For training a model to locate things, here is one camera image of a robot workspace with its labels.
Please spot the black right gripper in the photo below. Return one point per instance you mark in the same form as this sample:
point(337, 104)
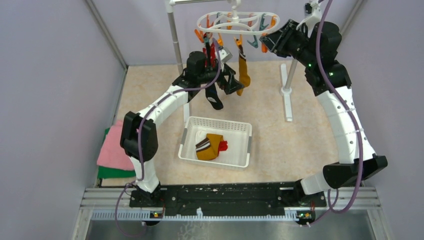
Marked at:
point(276, 43)

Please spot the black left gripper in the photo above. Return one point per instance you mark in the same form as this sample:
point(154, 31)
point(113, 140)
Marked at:
point(232, 84)

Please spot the mustard yellow sock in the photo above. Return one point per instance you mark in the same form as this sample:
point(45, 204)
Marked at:
point(207, 149)
point(244, 77)

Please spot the black sock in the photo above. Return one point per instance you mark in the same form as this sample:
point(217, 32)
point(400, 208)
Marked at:
point(211, 76)

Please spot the white plastic clip hanger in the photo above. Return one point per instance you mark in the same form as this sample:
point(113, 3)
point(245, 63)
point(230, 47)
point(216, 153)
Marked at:
point(235, 22)

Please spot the white sock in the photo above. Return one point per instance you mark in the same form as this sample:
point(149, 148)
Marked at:
point(200, 135)

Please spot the red snowflake sock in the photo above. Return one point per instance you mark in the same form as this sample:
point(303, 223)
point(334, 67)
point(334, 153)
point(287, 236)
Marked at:
point(209, 51)
point(223, 146)

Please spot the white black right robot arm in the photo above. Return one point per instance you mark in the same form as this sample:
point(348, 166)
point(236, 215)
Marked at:
point(331, 84)

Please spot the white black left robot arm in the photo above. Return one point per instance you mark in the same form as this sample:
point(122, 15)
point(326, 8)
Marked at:
point(203, 71)

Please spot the teal clothespin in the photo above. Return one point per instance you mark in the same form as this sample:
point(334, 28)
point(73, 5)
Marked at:
point(254, 43)

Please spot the white metal drying rack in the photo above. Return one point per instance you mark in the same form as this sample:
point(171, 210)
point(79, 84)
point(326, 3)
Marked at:
point(286, 76)

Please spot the orange clothespin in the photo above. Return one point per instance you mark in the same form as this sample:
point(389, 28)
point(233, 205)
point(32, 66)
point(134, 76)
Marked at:
point(200, 35)

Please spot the white plastic basket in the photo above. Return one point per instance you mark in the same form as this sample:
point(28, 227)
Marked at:
point(237, 134)

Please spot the pink cloth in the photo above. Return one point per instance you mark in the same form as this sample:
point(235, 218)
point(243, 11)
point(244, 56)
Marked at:
point(112, 155)

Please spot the green cloth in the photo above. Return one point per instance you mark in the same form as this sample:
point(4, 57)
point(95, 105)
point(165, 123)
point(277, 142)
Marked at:
point(111, 173)

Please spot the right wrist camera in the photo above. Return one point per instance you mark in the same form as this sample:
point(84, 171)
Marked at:
point(313, 14)

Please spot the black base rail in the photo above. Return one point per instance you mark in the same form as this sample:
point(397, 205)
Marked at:
point(225, 200)

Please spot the white cable duct strip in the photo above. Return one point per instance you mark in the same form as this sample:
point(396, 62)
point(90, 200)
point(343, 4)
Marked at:
point(148, 215)

